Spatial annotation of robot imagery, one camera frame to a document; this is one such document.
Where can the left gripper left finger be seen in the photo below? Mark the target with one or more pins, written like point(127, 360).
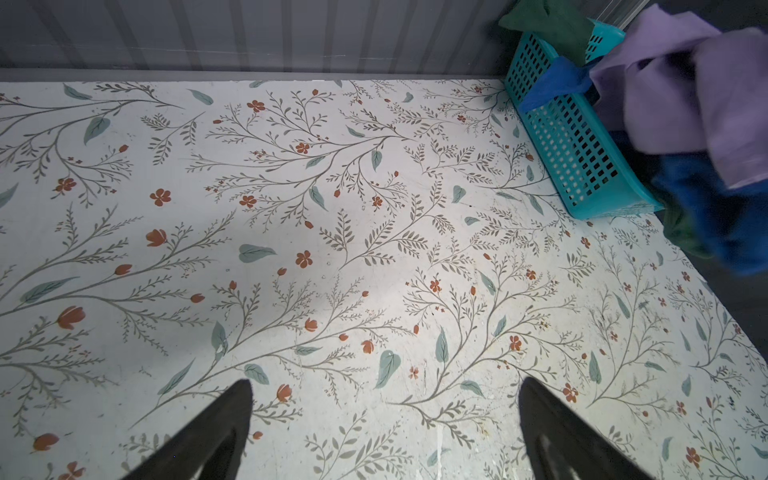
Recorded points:
point(210, 446)

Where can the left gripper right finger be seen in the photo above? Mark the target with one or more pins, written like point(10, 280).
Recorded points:
point(561, 445)

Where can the purple t-shirt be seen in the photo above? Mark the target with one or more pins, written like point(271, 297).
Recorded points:
point(676, 84)

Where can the floral table mat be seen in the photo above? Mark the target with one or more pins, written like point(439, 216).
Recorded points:
point(383, 262)

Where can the blue t-shirt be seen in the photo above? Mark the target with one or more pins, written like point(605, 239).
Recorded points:
point(730, 225)

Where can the teal plastic basket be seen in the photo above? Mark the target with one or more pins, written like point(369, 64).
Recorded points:
point(586, 167)

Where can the dark green t-shirt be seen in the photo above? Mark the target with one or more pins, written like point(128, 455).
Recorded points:
point(557, 22)

